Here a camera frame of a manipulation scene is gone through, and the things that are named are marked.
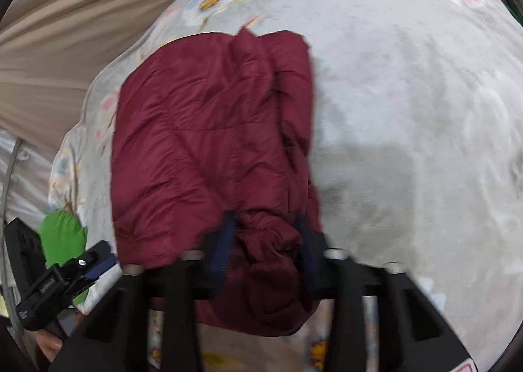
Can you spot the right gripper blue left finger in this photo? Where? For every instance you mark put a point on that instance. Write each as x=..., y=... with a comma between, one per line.
x=114, y=336

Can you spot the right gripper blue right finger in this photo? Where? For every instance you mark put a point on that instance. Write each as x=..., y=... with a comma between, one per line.
x=380, y=319

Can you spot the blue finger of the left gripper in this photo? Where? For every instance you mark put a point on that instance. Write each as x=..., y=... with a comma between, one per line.
x=101, y=268

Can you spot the maroon quilted puffer jacket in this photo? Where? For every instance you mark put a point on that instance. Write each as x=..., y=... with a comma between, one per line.
x=215, y=125

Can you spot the person's left hand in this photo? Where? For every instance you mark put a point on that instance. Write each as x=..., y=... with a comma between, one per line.
x=49, y=344

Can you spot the green pillow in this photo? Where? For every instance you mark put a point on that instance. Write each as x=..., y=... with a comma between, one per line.
x=63, y=237

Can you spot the white satin curtain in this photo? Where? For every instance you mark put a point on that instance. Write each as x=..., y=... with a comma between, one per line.
x=27, y=195

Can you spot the white floral blanket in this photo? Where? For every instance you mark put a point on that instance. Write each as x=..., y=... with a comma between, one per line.
x=417, y=152

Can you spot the beige bed sheet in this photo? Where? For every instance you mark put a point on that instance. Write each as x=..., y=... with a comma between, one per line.
x=51, y=50

